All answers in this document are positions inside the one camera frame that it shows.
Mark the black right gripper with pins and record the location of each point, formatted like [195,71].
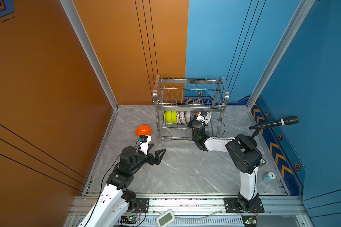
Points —
[190,124]

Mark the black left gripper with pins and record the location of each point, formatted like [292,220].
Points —
[157,160]

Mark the pink striped ceramic bowl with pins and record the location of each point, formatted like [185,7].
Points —
[187,116]

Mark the blue triangle patterned bowl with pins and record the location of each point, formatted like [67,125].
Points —
[182,117]

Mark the lime green bowl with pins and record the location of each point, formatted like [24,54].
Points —
[174,117]
[168,117]

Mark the white bowl orange outside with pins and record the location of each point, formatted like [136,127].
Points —
[208,118]

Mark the orange plastic bowl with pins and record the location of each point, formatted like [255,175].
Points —
[143,130]

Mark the white maroon patterned bowl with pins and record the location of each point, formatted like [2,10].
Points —
[177,117]

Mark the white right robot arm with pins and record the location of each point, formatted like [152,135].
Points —
[245,156]

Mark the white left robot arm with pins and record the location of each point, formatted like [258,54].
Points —
[115,199]

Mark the stainless steel dish rack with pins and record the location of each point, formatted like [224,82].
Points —
[189,95]

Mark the black microphone on stand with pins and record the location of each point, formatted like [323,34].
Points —
[281,122]

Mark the white handheld timer device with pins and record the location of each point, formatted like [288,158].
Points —
[165,219]

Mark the green circuit board left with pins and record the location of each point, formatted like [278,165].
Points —
[132,220]

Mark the blue poker chip stack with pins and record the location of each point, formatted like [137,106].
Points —
[268,177]

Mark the circuit board right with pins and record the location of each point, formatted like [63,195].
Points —
[249,221]

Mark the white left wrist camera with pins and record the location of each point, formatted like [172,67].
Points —
[144,143]

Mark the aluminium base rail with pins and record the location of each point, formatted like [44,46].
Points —
[200,205]

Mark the aluminium corner post left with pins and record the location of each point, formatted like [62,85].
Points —
[77,24]

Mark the aluminium corner post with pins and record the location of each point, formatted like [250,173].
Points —
[288,35]
[77,24]

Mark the aluminium corner post right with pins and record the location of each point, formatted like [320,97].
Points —
[288,35]

